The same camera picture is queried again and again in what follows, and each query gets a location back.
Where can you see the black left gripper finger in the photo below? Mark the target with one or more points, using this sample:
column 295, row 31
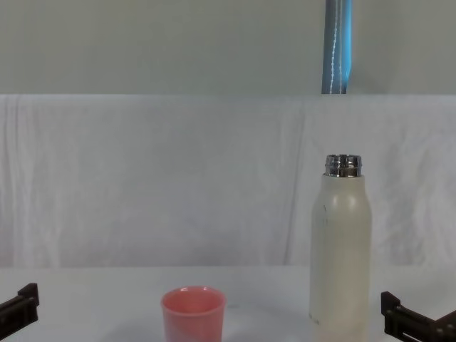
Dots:
column 21, row 308

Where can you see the cream vacuum bottle steel neck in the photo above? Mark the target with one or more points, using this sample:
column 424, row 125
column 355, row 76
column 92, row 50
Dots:
column 338, row 256

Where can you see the pink cup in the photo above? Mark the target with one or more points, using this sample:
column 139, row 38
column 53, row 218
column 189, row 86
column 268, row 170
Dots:
column 194, row 320

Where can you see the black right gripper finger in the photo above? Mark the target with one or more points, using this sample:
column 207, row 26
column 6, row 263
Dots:
column 409, row 322

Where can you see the white table cloth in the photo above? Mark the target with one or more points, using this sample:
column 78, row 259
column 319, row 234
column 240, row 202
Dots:
column 89, row 303

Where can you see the white curtain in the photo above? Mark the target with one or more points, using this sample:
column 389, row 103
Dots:
column 142, row 178

